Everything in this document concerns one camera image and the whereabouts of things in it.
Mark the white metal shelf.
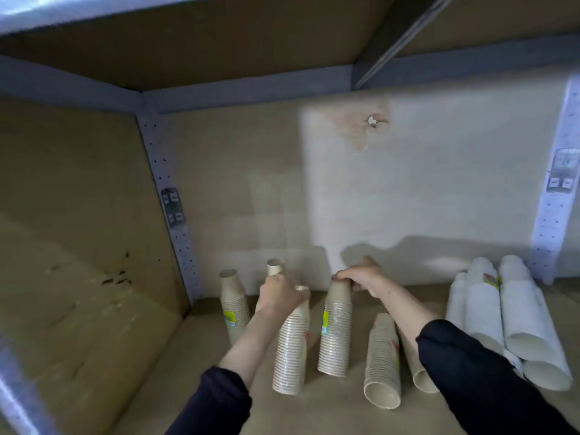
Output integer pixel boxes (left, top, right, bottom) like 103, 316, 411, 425
0, 0, 580, 435

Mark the person's left hand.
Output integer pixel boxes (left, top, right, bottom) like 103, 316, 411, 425
257, 272, 312, 324

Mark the person's left forearm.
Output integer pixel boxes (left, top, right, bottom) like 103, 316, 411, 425
165, 308, 284, 435

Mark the person's right forearm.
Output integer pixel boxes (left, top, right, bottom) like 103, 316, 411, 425
376, 278, 580, 435

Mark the person's right hand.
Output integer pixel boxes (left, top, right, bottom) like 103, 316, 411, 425
332, 256, 399, 300

